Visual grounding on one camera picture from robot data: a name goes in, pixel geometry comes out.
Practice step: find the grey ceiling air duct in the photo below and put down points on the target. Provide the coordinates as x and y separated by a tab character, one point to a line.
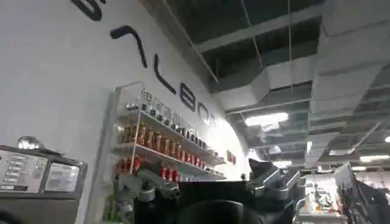
320	73

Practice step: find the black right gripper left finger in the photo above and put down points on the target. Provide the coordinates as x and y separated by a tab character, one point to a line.
152	184

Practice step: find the white desk with clutter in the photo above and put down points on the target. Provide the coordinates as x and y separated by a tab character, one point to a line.
320	201

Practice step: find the dark rack with goods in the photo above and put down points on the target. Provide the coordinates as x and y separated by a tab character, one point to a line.
362	198

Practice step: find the shiny steel dome object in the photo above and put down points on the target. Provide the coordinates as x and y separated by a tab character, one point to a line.
30	143

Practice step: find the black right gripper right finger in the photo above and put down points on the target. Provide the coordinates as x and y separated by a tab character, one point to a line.
271	182

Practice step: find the rectangular ceiling light panel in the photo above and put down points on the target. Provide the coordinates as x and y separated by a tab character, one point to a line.
374	158
265	119

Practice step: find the grey dryer with control panel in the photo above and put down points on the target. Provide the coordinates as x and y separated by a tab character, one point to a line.
36	182

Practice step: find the white shelf with bottles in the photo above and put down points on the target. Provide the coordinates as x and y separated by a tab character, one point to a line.
161	143

